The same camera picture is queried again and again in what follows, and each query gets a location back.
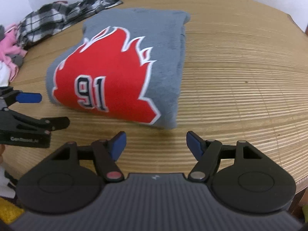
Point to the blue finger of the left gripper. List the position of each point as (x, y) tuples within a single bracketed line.
[(24, 97)]

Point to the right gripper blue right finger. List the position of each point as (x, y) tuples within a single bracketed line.
[(240, 176)]

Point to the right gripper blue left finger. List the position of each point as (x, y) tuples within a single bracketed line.
[(72, 176)]

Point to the grey hoodie red print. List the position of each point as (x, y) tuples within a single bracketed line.
[(128, 65)]

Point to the person's left hand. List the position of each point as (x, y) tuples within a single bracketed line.
[(2, 149)]

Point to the white garment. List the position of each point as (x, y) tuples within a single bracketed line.
[(4, 75)]

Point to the dark grey garment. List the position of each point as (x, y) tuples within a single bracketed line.
[(10, 52)]

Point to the pink garment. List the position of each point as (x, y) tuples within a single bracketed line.
[(13, 68)]

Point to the black white plaid shirt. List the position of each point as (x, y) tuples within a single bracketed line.
[(55, 17)]

